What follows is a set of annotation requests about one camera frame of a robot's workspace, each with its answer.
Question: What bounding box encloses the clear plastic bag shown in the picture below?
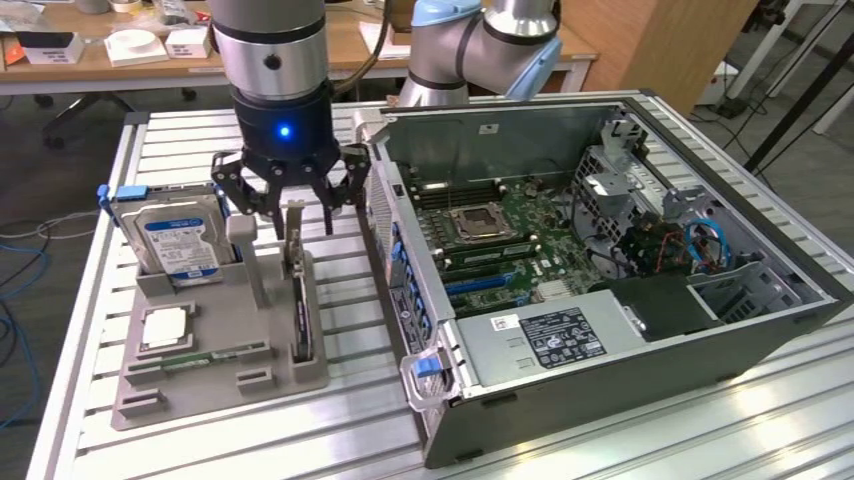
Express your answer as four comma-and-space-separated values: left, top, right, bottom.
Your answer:
149, 0, 201, 26

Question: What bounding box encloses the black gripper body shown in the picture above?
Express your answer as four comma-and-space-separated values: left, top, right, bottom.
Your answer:
231, 81, 344, 190

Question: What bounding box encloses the white device with red dot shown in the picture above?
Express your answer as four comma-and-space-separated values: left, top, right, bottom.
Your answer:
693, 59, 742, 107

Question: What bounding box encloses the blue floor cable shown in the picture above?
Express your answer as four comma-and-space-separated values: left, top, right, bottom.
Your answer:
0, 239, 55, 431

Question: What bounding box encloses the blue expansion slot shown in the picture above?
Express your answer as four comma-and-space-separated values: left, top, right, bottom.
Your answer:
444, 273, 519, 296

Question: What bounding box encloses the grey plastic parts rack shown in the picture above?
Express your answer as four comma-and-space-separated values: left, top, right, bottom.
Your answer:
109, 213, 330, 432

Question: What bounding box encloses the wooden cabinet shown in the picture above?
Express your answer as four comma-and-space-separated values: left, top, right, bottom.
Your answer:
556, 0, 762, 115

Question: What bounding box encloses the wooden desk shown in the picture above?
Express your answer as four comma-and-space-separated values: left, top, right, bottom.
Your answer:
0, 0, 600, 109

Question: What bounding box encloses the orange cardboard box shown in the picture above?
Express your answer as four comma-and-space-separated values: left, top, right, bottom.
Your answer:
0, 37, 28, 69

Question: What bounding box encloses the white paper booklet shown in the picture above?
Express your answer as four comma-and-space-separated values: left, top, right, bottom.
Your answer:
358, 19, 412, 61

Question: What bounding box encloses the white box with round dish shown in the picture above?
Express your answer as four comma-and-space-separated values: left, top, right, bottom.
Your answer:
103, 28, 169, 67

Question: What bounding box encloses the grey plastic packet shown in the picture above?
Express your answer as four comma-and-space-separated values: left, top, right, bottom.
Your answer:
0, 12, 52, 36

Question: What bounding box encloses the dark grey PC case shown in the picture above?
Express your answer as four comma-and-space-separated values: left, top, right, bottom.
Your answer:
351, 88, 854, 470

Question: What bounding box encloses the black floor box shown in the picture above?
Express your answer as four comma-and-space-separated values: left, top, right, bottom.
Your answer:
717, 97, 753, 120

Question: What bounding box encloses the blue data wire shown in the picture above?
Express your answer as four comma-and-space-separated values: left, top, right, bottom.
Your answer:
686, 218, 735, 274

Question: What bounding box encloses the metal CPU socket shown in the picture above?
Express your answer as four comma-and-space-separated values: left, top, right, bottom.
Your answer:
450, 203, 512, 241

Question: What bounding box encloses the white floor cable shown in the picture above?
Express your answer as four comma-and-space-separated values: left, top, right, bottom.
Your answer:
0, 209, 101, 241

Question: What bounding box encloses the small white box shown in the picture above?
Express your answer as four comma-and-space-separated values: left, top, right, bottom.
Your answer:
164, 27, 216, 59

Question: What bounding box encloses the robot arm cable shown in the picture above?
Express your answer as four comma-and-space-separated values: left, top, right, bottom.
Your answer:
330, 0, 392, 96

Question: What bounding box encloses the grey power supply unit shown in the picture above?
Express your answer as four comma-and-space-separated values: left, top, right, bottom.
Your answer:
439, 289, 648, 389

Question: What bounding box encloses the brown cardboard box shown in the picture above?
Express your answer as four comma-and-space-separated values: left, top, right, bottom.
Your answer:
384, 0, 415, 34

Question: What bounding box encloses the silver CPU chip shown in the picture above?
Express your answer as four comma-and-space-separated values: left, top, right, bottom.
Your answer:
139, 308, 188, 346

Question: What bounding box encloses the hard disk with blue bracket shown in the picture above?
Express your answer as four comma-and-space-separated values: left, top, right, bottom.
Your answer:
96, 177, 232, 289

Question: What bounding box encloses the black graphics card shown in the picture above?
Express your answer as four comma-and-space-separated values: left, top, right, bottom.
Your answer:
278, 198, 316, 364

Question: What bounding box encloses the white box with black lid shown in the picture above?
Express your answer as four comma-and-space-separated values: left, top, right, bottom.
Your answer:
16, 30, 87, 65

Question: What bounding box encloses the black office chair base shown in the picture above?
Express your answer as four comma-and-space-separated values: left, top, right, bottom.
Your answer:
32, 85, 200, 150

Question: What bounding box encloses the white table frame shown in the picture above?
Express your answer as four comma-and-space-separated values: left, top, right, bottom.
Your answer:
723, 0, 854, 136

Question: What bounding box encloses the green RAM stick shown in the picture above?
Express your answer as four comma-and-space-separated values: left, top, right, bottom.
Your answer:
156, 347, 252, 374

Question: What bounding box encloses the black slanted stand pole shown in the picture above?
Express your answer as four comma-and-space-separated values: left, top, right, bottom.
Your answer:
742, 29, 854, 175

